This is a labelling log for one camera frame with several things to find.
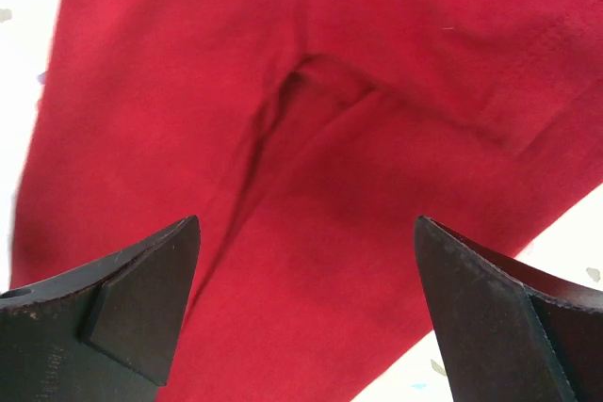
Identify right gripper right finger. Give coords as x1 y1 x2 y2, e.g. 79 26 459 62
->
414 217 602 402

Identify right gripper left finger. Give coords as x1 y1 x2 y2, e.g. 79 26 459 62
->
1 216 201 402

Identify dark red t shirt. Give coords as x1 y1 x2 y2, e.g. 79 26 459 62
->
11 0 602 401

